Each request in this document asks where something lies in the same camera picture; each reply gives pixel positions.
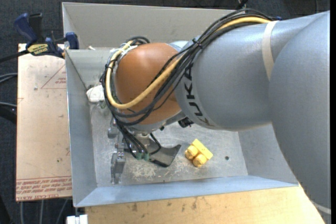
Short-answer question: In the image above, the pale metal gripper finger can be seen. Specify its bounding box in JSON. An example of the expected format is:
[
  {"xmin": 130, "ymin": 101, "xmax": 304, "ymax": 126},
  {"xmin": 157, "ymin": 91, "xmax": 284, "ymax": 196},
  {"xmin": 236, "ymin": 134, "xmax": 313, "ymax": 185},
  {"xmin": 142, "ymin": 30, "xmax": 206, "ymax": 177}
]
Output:
[
  {"xmin": 107, "ymin": 118, "xmax": 120, "ymax": 140},
  {"xmin": 110, "ymin": 151, "xmax": 127, "ymax": 185}
]

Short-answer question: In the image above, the black curved flat piece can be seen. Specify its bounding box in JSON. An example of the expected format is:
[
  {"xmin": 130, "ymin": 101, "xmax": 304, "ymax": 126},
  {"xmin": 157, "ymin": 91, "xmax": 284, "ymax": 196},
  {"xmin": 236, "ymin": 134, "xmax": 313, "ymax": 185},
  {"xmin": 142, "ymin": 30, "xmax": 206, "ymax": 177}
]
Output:
[{"xmin": 150, "ymin": 144, "xmax": 182, "ymax": 168}]

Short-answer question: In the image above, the white crumpled cloth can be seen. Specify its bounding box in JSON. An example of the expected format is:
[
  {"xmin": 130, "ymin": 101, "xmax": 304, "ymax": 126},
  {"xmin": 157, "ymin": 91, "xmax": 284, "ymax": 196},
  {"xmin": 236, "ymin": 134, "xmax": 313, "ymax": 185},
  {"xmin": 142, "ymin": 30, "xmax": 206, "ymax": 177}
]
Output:
[{"xmin": 86, "ymin": 84, "xmax": 106, "ymax": 103}]

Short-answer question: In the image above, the yellow toy block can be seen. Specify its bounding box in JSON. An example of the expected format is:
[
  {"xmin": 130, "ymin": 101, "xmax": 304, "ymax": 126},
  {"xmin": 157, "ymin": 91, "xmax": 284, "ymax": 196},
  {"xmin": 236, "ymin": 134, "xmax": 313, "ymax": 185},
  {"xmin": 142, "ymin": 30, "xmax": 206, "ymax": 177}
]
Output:
[{"xmin": 184, "ymin": 138, "xmax": 214, "ymax": 168}]

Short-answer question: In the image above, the brown cardboard board red print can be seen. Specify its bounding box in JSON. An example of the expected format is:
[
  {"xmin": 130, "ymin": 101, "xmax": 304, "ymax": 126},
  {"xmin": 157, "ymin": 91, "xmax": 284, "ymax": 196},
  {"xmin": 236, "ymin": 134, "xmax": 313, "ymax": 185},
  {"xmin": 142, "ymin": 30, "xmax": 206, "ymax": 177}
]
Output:
[{"xmin": 15, "ymin": 43, "xmax": 74, "ymax": 202}]

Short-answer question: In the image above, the grey metal bin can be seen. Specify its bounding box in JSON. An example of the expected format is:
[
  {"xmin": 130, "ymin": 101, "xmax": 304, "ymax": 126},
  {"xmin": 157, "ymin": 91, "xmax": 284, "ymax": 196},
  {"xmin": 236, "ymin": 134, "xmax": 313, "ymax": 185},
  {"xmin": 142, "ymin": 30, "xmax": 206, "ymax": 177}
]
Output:
[{"xmin": 61, "ymin": 2, "xmax": 300, "ymax": 208}]

